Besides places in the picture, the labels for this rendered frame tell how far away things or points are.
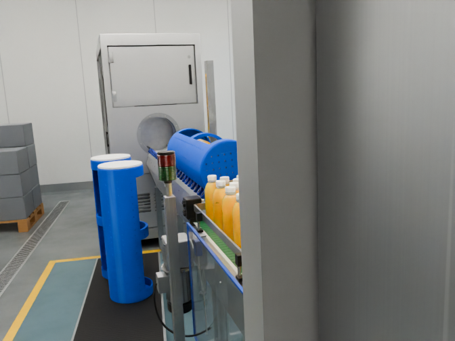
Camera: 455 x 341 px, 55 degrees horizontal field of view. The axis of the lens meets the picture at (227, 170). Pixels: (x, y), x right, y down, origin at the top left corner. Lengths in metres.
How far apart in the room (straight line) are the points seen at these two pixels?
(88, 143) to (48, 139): 0.60
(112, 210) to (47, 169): 4.66
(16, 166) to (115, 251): 2.69
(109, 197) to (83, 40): 4.72
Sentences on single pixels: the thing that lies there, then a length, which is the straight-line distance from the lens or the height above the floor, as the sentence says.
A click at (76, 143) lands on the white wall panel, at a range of 7.26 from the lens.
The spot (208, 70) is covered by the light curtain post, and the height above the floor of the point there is 1.63.
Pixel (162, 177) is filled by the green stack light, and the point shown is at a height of 1.17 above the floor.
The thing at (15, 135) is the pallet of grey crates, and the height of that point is 1.06.
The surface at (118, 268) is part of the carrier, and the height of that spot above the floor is 0.39.
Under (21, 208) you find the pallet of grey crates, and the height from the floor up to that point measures 0.28.
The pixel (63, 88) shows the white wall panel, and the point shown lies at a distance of 7.24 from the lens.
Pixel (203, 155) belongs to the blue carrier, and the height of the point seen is 1.17.
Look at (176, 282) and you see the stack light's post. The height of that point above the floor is 0.78.
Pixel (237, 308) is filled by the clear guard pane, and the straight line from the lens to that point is 1.24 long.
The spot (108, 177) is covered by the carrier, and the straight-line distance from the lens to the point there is 2.74.
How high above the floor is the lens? 1.45
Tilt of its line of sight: 10 degrees down
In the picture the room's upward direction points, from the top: 3 degrees counter-clockwise
